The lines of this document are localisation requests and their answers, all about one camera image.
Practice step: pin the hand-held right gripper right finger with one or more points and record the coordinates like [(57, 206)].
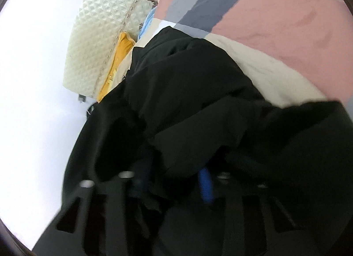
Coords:
[(205, 187)]

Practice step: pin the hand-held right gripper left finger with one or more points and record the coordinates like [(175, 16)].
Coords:
[(143, 174)]

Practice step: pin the black jacket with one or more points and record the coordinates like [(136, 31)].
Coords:
[(193, 93)]

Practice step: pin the black bag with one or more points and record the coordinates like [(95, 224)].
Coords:
[(91, 109)]

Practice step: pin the yellow pillow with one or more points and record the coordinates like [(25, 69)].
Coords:
[(121, 54)]

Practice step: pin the cream quilted headboard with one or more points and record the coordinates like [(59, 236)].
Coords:
[(93, 38)]

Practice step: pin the light blue pillow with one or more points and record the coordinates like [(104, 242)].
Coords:
[(147, 22)]

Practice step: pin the checkered patchwork duvet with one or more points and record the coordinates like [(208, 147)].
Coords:
[(262, 24)]

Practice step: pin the wall socket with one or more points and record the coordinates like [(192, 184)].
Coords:
[(82, 98)]

